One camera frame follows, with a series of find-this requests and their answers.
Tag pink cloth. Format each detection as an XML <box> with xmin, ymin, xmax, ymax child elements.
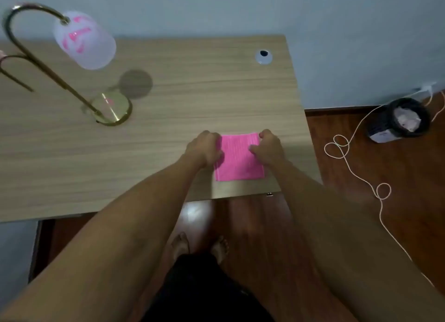
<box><xmin>213</xmin><ymin>133</ymin><xmax>265</xmax><ymax>182</ymax></box>

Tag gold hat stand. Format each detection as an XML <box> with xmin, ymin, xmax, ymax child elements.
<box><xmin>0</xmin><ymin>3</ymin><xmax>133</xmax><ymax>127</ymax></box>

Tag white cable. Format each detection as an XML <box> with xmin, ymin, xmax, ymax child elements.
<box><xmin>324</xmin><ymin>83</ymin><xmax>445</xmax><ymax>287</ymax></box>

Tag person's left foot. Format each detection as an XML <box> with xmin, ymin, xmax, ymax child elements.
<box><xmin>168</xmin><ymin>232</ymin><xmax>191</xmax><ymax>263</ymax></box>

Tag white cable grommet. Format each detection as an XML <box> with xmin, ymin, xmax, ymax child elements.
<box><xmin>255</xmin><ymin>49</ymin><xmax>273</xmax><ymax>65</ymax></box>

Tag person's right forearm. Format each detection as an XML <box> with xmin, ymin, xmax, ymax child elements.
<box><xmin>269</xmin><ymin>159</ymin><xmax>445</xmax><ymax>322</ymax></box>

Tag black shorts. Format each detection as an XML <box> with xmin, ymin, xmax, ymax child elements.
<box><xmin>141</xmin><ymin>252</ymin><xmax>276</xmax><ymax>322</ymax></box>

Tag black waste bin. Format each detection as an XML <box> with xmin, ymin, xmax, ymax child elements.
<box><xmin>367</xmin><ymin>98</ymin><xmax>432</xmax><ymax>144</ymax></box>

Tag person's right hand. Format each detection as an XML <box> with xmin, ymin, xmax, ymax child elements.
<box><xmin>248</xmin><ymin>129</ymin><xmax>286</xmax><ymax>167</ymax></box>

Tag person's left hand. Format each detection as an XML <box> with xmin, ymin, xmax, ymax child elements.
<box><xmin>184</xmin><ymin>130</ymin><xmax>225</xmax><ymax>169</ymax></box>

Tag white plastic bag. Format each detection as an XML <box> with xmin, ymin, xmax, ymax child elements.
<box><xmin>393</xmin><ymin>106</ymin><xmax>423</xmax><ymax>132</ymax></box>

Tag white cap with pink print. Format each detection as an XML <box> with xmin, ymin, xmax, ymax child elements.
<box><xmin>53</xmin><ymin>11</ymin><xmax>117</xmax><ymax>71</ymax></box>

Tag person's foot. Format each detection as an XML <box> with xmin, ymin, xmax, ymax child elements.
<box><xmin>168</xmin><ymin>232</ymin><xmax>191</xmax><ymax>263</ymax></box>
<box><xmin>210</xmin><ymin>236</ymin><xmax>229</xmax><ymax>264</ymax></box>

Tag person's left forearm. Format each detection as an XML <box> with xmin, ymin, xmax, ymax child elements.
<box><xmin>0</xmin><ymin>154</ymin><xmax>206</xmax><ymax>322</ymax></box>

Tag person's right foot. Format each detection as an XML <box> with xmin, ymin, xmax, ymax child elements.
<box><xmin>210</xmin><ymin>236</ymin><xmax>229</xmax><ymax>264</ymax></box>

